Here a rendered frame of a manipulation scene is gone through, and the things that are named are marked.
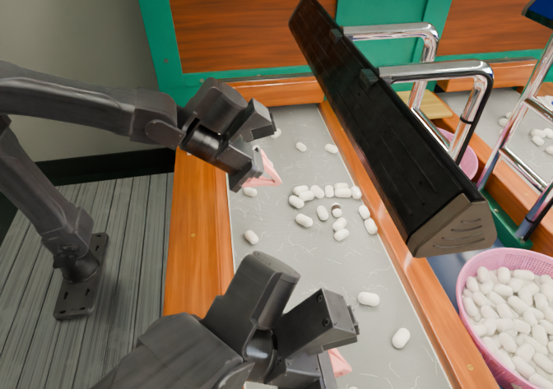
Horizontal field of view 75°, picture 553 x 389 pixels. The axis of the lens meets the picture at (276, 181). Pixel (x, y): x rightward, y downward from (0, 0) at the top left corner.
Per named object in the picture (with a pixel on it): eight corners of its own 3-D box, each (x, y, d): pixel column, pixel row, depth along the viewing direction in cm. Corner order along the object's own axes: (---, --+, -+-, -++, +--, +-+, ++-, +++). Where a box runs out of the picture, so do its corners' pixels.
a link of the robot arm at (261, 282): (254, 243, 42) (195, 234, 32) (316, 282, 39) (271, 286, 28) (209, 331, 42) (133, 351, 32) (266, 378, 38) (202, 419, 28)
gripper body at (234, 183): (254, 137, 67) (222, 118, 64) (261, 171, 60) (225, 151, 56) (234, 159, 70) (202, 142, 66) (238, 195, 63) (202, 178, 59)
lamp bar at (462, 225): (411, 261, 33) (435, 206, 28) (287, 28, 78) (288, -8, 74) (492, 250, 34) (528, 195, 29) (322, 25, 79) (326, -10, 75)
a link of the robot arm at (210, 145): (230, 124, 62) (195, 103, 59) (233, 141, 58) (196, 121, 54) (207, 151, 65) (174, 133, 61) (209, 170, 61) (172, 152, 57)
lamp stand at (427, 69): (333, 283, 72) (373, 76, 43) (310, 212, 87) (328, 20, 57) (421, 270, 75) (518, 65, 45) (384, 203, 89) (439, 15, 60)
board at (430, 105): (341, 127, 99) (341, 123, 98) (326, 100, 110) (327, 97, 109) (451, 117, 103) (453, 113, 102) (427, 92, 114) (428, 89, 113)
